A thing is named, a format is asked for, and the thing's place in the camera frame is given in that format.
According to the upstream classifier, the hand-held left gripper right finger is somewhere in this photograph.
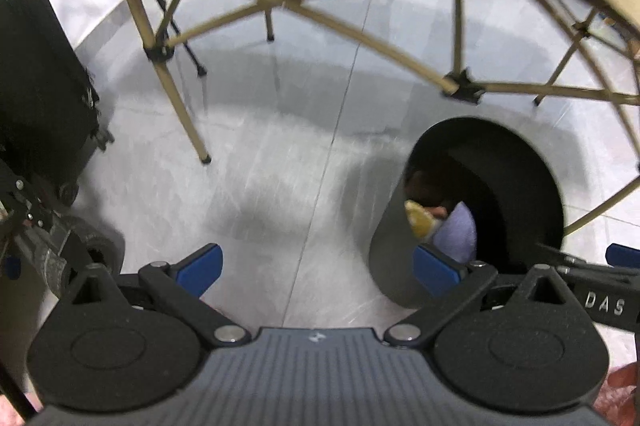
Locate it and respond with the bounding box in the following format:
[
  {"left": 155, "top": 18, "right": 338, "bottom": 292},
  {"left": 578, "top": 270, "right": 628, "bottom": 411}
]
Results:
[{"left": 384, "top": 243, "right": 583, "bottom": 348}]

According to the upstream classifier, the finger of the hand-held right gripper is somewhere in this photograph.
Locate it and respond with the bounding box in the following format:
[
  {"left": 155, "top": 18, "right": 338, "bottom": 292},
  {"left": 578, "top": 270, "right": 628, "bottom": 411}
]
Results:
[
  {"left": 605, "top": 243, "right": 640, "bottom": 268},
  {"left": 537, "top": 242, "right": 640, "bottom": 281}
]

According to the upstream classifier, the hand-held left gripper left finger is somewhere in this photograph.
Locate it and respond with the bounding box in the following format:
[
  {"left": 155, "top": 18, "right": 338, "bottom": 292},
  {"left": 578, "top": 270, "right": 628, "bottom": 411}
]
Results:
[{"left": 60, "top": 243, "right": 253, "bottom": 347}]

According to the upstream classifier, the black trash bin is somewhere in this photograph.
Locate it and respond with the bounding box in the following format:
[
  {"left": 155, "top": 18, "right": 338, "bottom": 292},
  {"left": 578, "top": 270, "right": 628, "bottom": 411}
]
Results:
[{"left": 369, "top": 116, "right": 566, "bottom": 309}]

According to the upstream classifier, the purple drawstring bag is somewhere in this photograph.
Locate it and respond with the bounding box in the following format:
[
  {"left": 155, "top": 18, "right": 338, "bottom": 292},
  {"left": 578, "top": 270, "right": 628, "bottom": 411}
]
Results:
[{"left": 430, "top": 201, "right": 478, "bottom": 264}]

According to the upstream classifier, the yellow soft toy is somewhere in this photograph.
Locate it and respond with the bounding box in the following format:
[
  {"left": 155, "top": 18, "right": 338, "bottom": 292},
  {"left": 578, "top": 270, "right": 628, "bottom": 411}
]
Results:
[{"left": 404, "top": 199, "right": 448, "bottom": 239}]

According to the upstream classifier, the pink fluffy rug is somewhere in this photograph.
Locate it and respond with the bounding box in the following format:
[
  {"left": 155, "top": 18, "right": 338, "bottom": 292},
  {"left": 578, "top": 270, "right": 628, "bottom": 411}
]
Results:
[{"left": 0, "top": 363, "right": 640, "bottom": 426}]

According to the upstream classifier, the tan folding table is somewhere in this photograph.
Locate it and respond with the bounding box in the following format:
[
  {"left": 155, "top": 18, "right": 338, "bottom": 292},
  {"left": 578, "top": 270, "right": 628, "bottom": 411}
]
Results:
[{"left": 15, "top": 0, "right": 640, "bottom": 237}]

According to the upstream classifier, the black suitcase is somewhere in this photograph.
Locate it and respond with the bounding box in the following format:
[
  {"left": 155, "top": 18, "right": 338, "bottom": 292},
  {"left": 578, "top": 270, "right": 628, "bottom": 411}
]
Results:
[{"left": 0, "top": 0, "right": 113, "bottom": 207}]

